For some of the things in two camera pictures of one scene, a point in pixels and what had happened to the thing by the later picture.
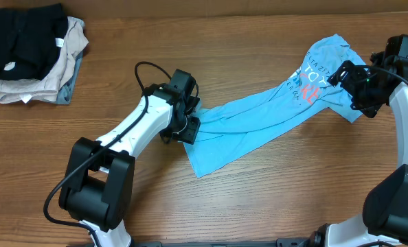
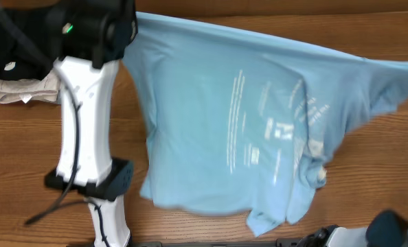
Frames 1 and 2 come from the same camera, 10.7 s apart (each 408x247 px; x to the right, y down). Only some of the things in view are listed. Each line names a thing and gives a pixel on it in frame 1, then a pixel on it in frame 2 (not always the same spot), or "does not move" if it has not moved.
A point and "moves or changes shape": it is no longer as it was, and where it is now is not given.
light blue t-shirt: (227, 125) moves or changes shape
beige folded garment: (46, 88) does not move
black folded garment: (24, 42) does not move
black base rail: (290, 242) does not move
